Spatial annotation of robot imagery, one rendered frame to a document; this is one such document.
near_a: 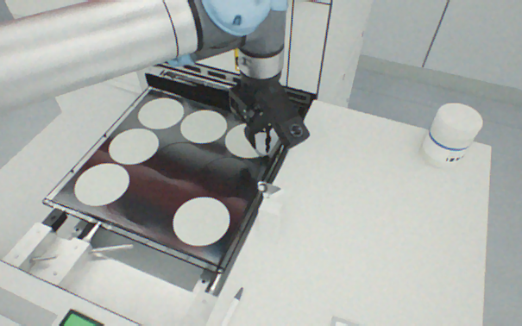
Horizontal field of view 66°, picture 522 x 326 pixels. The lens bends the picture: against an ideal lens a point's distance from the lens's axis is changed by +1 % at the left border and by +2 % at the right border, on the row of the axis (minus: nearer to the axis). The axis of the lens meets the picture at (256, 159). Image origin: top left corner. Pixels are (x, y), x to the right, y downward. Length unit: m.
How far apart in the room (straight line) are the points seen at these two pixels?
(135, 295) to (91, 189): 0.23
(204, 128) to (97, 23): 0.51
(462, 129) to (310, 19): 0.32
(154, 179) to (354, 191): 0.38
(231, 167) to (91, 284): 0.32
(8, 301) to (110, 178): 0.28
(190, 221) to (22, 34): 0.44
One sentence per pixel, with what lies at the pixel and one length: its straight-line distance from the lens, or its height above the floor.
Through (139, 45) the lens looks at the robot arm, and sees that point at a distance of 0.41.
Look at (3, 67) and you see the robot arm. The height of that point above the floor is 1.31.
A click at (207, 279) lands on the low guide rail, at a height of 0.85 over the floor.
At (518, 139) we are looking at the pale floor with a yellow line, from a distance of 2.49.
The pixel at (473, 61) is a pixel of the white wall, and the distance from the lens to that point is 2.53.
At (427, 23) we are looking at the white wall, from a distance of 2.42.
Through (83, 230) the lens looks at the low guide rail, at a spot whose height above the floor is 0.85.
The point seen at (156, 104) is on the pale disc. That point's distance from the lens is 0.96.
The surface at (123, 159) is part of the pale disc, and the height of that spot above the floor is 0.90.
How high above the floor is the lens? 1.52
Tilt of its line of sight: 50 degrees down
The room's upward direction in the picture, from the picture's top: straight up
